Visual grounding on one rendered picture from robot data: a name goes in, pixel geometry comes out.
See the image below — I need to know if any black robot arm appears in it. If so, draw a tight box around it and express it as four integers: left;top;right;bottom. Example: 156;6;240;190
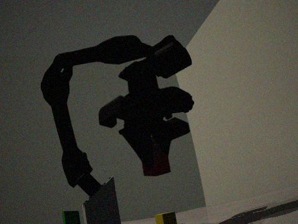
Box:
41;35;194;199

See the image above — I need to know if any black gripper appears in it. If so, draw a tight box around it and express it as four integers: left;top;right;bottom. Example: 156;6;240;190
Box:
99;80;190;170

